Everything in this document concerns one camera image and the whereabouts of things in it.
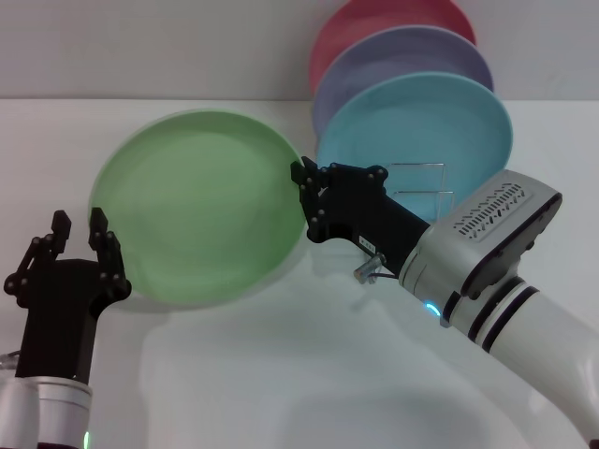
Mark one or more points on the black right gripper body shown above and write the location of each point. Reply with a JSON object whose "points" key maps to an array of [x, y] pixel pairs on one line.
{"points": [[369, 215]]}

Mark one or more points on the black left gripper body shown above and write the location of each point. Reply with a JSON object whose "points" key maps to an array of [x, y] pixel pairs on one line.
{"points": [[61, 318]]}

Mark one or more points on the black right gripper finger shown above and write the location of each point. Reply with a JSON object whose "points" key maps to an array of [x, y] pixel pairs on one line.
{"points": [[346, 175], [311, 206]]}

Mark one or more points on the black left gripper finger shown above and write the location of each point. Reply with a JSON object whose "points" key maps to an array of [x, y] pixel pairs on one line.
{"points": [[100, 229], [62, 229]]}

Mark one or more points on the green plate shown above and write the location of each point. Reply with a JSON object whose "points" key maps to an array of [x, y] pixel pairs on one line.
{"points": [[196, 206]]}

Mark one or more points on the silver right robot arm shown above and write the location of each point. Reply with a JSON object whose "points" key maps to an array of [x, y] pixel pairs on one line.
{"points": [[538, 327]]}

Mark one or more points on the light blue plate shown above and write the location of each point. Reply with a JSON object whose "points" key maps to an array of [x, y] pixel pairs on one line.
{"points": [[421, 121]]}

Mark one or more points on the purple plate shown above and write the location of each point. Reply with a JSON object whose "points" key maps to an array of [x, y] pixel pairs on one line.
{"points": [[398, 56]]}

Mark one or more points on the red plate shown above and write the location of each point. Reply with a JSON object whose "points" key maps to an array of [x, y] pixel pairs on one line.
{"points": [[374, 18]]}

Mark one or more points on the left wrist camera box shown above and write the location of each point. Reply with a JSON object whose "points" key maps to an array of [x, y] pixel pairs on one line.
{"points": [[16, 411]]}

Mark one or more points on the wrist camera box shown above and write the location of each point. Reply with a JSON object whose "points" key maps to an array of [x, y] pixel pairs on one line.
{"points": [[16, 411], [505, 206]]}

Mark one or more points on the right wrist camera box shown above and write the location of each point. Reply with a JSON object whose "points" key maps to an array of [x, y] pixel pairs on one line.
{"points": [[505, 206]]}

